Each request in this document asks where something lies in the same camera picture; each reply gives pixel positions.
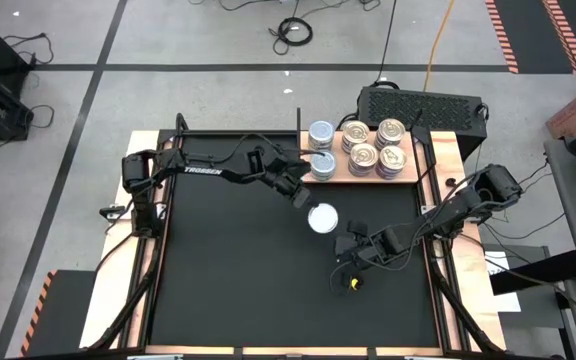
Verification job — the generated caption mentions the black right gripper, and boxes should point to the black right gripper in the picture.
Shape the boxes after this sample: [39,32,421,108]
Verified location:
[334,219,405,269]

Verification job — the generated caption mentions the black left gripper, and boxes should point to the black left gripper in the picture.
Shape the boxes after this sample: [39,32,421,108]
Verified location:
[260,154,315,210]

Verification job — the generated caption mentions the black table mat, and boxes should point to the black table mat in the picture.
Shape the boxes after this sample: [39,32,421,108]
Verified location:
[148,132,442,350]

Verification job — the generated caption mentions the black computer case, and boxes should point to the black computer case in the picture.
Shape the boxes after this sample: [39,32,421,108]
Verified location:
[356,85,489,162]

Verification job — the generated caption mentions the white paper sheet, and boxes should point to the white paper sheet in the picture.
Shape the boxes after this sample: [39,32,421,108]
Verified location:
[484,248,523,315]

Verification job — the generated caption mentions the black beam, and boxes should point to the black beam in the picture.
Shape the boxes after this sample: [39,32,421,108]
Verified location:
[490,248,576,296]

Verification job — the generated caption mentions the grey side table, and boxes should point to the grey side table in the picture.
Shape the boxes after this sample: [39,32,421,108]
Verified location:
[542,137,576,301]

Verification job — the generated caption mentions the wooden shelf with black frame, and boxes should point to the wooden shelf with black frame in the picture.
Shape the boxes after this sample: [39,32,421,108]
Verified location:
[295,106,439,187]

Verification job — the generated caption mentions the black aluminium frame strut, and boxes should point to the black aluminium frame strut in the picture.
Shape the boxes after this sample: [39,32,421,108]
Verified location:
[86,234,164,351]
[426,249,502,354]

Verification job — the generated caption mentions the coiled black floor cable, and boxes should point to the coiled black floor cable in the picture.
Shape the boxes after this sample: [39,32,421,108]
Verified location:
[267,16,315,56]

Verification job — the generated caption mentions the black hanging cable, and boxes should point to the black hanging cable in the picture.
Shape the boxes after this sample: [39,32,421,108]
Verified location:
[373,0,398,85]

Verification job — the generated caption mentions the yellow hanging cable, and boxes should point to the yellow hanging cable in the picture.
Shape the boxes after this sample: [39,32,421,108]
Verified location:
[422,0,456,93]

